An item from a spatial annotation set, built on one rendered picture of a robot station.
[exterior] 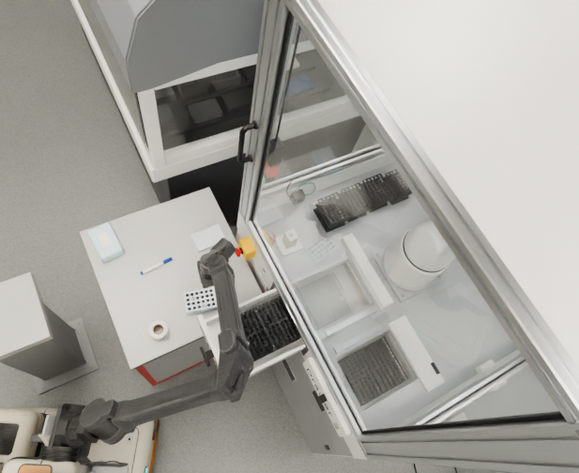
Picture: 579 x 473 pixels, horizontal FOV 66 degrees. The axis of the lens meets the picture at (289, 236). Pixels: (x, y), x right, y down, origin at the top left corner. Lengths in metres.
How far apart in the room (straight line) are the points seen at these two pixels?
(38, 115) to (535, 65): 2.99
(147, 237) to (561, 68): 1.56
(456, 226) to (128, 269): 1.47
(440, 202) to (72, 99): 3.03
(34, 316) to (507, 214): 1.67
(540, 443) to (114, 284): 1.55
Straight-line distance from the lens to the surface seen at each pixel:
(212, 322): 1.75
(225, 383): 1.09
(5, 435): 1.86
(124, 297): 1.90
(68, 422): 1.36
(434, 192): 0.73
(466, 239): 0.72
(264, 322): 1.74
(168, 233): 1.98
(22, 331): 1.96
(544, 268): 0.80
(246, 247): 1.79
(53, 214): 3.01
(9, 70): 3.77
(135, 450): 2.29
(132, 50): 1.48
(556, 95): 1.05
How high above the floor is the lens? 2.54
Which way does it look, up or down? 63 degrees down
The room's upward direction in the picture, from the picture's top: 21 degrees clockwise
